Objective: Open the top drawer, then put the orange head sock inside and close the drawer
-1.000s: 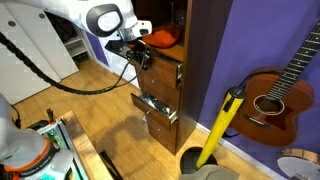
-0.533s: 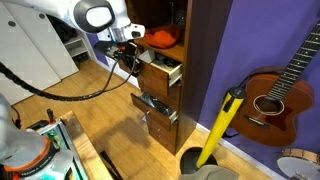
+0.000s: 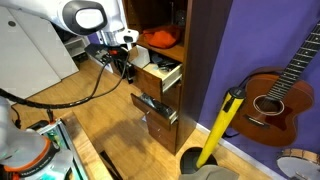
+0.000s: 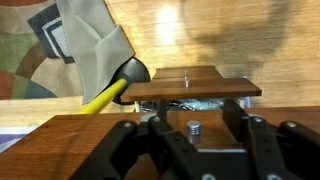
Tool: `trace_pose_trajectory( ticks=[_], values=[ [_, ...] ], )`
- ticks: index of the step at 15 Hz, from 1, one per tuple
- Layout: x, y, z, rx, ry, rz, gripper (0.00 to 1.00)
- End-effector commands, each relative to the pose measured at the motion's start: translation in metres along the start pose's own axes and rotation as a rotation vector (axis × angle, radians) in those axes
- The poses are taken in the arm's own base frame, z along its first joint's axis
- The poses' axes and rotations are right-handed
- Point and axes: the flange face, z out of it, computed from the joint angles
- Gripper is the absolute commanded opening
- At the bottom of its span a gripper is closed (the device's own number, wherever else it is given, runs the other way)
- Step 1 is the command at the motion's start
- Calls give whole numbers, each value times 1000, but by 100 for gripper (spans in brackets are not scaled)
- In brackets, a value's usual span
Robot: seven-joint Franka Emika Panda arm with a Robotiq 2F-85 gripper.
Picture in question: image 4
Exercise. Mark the yellow pole with black cap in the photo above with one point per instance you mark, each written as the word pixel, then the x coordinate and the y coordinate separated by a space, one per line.
pixel 103 98

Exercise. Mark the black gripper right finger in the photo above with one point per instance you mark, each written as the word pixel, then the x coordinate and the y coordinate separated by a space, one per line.
pixel 266 146

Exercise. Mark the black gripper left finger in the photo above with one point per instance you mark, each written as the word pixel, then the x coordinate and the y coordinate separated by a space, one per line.
pixel 173 146

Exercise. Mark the grey cloth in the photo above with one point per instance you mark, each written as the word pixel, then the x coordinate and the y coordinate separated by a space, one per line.
pixel 90 50

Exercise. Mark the brown drawer with white rail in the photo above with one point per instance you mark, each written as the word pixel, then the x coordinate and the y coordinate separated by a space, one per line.
pixel 60 146

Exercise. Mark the multicolour patterned rug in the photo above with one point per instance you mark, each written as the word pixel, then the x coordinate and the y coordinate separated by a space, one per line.
pixel 20 50

